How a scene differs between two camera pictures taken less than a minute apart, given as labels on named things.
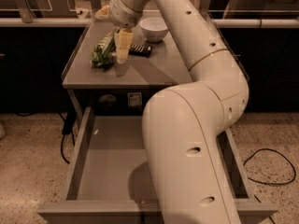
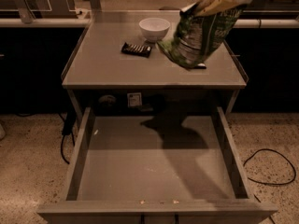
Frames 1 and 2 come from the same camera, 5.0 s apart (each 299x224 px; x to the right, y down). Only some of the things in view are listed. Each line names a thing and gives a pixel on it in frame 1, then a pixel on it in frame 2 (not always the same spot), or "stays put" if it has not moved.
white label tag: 135,99 stays put
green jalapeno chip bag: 104,55 -> 198,37
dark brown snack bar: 140,49 stays put
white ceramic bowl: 153,28 stays put
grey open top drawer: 108,183 stays put
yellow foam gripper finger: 122,42 -> 220,0
